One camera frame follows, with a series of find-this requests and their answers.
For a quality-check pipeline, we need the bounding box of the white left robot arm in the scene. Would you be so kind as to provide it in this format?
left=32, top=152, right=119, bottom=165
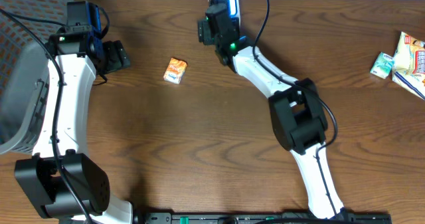
left=15, top=1, right=139, bottom=223

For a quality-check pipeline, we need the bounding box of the yellow snack bag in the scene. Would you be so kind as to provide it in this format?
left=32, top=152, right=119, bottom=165
left=392, top=32, right=424, bottom=100

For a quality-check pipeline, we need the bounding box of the orange tissue pack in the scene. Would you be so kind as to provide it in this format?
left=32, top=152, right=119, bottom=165
left=163, top=58, right=188, bottom=84

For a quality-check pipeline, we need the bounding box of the grey plastic shopping basket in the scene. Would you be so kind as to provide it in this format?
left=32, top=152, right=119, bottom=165
left=1, top=0, right=72, bottom=154

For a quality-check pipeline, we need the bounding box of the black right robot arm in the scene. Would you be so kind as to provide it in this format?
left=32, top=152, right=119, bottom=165
left=198, top=2, right=344, bottom=219

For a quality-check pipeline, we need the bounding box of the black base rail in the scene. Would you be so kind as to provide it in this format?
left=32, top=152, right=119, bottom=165
left=133, top=210, right=392, bottom=224

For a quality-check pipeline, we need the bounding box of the teal tissue pack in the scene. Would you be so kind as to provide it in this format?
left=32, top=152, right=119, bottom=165
left=370, top=53, right=394, bottom=79

